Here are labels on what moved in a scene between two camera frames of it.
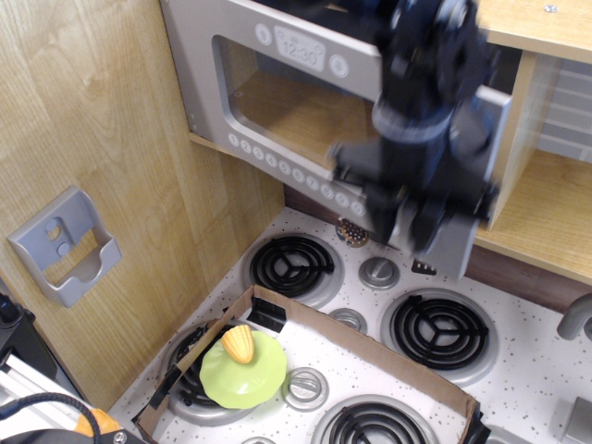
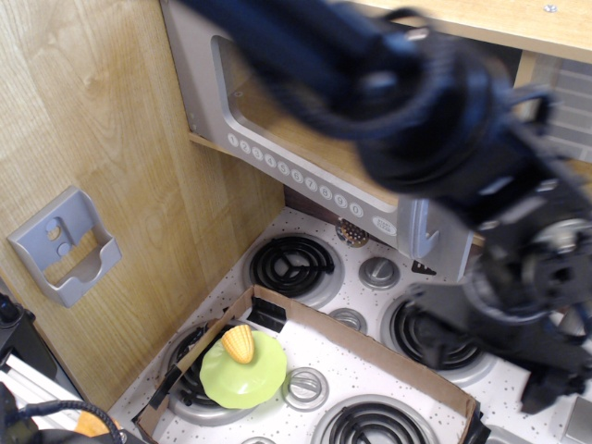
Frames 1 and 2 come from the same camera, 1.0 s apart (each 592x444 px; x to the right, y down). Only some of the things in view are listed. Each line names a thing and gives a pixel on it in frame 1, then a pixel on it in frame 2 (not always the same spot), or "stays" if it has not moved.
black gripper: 414,160 → 554,338
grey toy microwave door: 283,86 stays
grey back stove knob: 378,273 stays
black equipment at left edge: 20,338 stays
